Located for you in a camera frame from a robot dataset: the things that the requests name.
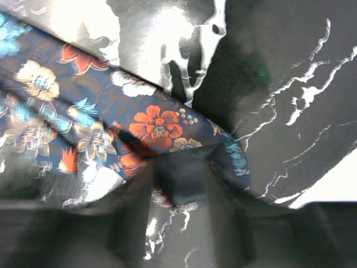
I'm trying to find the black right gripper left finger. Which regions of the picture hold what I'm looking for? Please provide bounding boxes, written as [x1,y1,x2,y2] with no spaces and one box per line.
[1,156,155,267]

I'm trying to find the navy floral tie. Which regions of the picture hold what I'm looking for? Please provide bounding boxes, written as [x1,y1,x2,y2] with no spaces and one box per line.
[1,12,250,208]

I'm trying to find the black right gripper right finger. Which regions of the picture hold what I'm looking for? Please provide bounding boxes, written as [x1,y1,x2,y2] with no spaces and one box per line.
[209,150,356,267]

